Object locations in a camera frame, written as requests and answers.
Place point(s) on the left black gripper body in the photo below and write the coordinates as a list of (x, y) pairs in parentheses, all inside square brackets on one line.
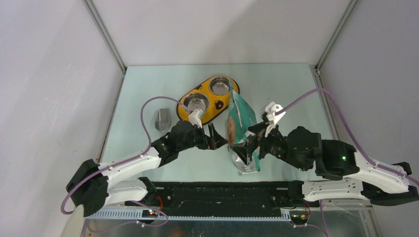
[(199, 139)]

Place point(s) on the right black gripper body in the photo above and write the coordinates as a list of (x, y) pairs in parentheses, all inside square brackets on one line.
[(269, 144)]

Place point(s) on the green pet food bag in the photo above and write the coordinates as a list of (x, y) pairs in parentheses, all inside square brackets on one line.
[(240, 117)]

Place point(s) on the metal food scoop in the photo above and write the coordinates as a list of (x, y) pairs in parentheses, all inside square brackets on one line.
[(163, 120)]

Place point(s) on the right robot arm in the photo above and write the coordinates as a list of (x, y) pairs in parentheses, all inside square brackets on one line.
[(343, 171)]

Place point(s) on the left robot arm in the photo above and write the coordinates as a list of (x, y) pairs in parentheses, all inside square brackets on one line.
[(95, 185)]

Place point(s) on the left steel bowl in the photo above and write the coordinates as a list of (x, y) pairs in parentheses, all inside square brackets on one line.
[(196, 101)]

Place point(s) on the steel bowl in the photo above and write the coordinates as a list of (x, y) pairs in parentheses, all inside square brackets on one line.
[(196, 101), (219, 86)]

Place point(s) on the yellow double bowl feeder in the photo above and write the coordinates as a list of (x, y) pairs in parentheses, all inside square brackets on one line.
[(217, 104)]

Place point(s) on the right steel bowl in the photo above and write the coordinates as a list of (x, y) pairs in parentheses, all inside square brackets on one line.
[(219, 86)]

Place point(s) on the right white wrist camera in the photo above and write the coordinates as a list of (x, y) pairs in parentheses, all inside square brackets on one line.
[(271, 114)]

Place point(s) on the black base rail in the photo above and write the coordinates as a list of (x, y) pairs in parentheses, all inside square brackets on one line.
[(225, 197)]

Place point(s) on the grey slotted cable duct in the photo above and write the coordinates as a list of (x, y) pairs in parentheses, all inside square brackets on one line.
[(142, 214)]

